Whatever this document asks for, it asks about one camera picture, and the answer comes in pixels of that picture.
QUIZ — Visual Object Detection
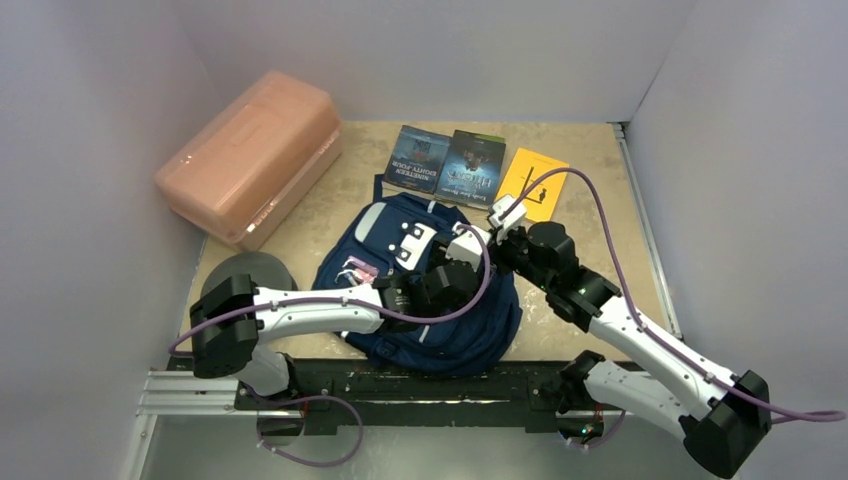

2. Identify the navy blue student backpack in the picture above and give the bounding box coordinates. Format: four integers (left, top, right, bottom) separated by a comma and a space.
312, 175, 522, 376

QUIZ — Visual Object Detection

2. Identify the pink highlighter marker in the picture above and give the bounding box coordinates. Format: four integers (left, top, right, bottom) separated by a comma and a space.
334, 256, 380, 286

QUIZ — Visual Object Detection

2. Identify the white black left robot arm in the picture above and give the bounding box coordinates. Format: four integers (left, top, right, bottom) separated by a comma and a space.
186, 260, 491, 409

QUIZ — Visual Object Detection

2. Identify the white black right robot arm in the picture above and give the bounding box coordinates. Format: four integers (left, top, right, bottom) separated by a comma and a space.
489, 221, 772, 479

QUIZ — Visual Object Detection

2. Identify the yellow paperback book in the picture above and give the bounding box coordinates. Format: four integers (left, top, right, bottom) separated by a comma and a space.
495, 147, 571, 224

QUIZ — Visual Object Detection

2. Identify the dark blue paperback book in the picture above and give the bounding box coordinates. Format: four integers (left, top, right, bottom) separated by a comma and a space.
434, 130, 506, 210

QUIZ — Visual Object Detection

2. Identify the Nineteen Eighty-Four paperback book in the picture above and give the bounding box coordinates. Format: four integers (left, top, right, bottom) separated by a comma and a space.
382, 125, 451, 196

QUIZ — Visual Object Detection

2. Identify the grey round disc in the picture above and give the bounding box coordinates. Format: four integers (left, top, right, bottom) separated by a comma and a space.
200, 251, 299, 296

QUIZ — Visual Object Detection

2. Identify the translucent pink storage box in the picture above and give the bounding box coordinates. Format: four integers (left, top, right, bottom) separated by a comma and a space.
155, 71, 342, 251

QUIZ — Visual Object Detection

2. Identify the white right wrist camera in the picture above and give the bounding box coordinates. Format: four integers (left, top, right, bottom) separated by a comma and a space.
487, 194, 527, 244

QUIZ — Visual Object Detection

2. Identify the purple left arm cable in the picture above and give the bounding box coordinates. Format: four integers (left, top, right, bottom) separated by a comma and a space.
167, 223, 494, 360

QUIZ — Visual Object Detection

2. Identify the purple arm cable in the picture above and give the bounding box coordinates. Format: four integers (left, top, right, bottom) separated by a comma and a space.
500, 166, 847, 424
167, 223, 494, 360

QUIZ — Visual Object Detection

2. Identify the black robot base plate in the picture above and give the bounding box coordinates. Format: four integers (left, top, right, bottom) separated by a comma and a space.
234, 359, 619, 443

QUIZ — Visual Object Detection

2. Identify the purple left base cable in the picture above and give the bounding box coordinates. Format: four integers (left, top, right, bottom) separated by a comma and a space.
255, 394, 366, 468

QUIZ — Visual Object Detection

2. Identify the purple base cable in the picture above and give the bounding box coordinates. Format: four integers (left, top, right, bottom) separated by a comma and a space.
255, 394, 366, 468
564, 407, 627, 450

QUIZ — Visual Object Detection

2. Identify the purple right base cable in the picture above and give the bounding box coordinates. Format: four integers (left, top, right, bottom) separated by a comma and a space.
564, 407, 627, 450

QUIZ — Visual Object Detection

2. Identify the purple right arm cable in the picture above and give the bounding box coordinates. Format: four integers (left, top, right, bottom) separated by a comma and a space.
500, 166, 847, 424

